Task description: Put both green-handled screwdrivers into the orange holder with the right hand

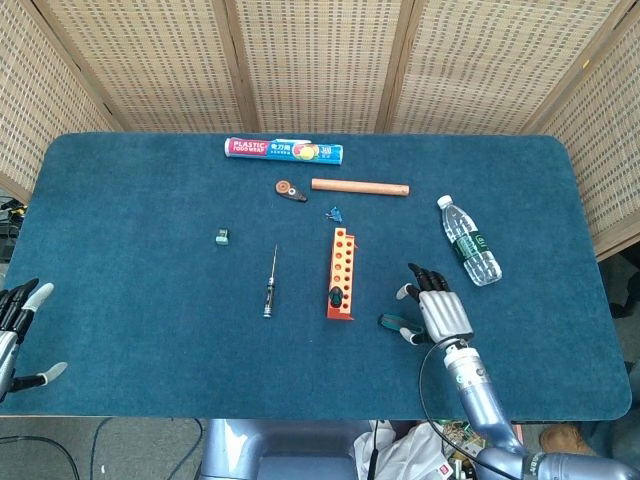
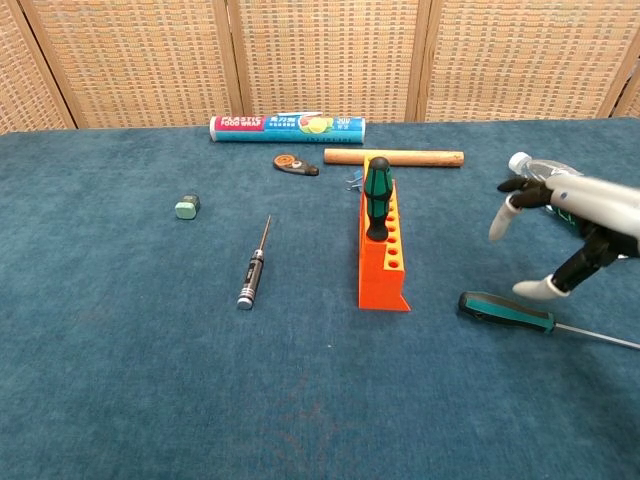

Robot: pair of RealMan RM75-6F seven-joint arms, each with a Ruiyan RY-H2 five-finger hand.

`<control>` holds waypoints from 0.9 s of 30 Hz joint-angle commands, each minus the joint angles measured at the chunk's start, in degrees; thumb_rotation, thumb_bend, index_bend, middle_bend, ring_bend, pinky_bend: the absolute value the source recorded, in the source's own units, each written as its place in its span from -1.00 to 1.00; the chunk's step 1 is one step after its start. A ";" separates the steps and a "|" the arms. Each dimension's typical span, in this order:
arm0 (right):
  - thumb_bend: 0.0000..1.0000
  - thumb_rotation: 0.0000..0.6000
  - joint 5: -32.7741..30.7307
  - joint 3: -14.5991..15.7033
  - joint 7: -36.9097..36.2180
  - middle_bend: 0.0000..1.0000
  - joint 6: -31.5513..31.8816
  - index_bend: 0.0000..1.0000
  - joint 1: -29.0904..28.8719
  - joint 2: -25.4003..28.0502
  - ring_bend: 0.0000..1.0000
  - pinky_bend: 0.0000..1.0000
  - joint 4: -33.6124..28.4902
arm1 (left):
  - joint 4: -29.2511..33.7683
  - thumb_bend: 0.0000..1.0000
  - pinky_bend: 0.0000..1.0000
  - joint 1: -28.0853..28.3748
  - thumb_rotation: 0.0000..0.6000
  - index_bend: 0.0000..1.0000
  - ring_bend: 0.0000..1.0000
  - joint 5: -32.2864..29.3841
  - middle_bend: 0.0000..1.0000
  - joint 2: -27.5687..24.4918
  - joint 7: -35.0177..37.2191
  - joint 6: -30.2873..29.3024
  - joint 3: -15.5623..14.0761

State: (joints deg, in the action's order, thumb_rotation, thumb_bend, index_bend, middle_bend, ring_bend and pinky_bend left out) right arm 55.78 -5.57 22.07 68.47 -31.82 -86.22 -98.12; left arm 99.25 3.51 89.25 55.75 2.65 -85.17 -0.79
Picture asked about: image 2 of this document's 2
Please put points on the small green block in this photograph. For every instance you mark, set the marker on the small green block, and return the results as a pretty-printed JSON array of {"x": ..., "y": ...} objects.
[{"x": 185, "y": 210}]

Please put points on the wooden dowel rod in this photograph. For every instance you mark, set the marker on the wooden dowel rod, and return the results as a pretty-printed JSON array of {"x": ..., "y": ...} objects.
[{"x": 430, "y": 157}]

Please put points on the woven rattan folding screen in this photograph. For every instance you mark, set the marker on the woven rattan folding screen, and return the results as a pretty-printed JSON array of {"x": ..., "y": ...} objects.
[{"x": 320, "y": 55}]

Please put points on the long teal black screwdriver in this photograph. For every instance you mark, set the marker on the long teal black screwdriver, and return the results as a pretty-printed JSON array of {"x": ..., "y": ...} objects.
[{"x": 505, "y": 312}]

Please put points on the black precision screwdriver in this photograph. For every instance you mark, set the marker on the black precision screwdriver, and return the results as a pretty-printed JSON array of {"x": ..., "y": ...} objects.
[{"x": 250, "y": 280}]

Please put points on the short green black screwdriver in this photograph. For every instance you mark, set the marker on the short green black screwdriver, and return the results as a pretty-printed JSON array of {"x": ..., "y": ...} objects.
[{"x": 377, "y": 195}]

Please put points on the small blue clips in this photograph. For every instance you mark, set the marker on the small blue clips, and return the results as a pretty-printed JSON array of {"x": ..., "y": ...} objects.
[{"x": 355, "y": 180}]

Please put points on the blue carpet table mat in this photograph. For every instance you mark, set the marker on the blue carpet table mat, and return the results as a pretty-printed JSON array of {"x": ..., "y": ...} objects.
[{"x": 150, "y": 375}]

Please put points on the orange screwdriver holder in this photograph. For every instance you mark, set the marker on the orange screwdriver holder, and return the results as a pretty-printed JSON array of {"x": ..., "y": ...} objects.
[{"x": 377, "y": 285}]

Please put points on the plastic food wrap box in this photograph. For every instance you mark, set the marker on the plastic food wrap box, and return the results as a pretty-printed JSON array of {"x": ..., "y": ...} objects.
[{"x": 280, "y": 129}]

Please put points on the orange black correction tape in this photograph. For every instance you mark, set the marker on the orange black correction tape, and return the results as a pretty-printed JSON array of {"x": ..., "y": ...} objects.
[{"x": 290, "y": 164}]

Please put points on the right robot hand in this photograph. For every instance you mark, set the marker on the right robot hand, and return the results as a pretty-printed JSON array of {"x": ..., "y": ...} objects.
[{"x": 600, "y": 205}]

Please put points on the clear water bottle green label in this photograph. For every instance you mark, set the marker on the clear water bottle green label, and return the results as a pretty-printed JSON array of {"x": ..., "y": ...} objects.
[{"x": 520, "y": 162}]

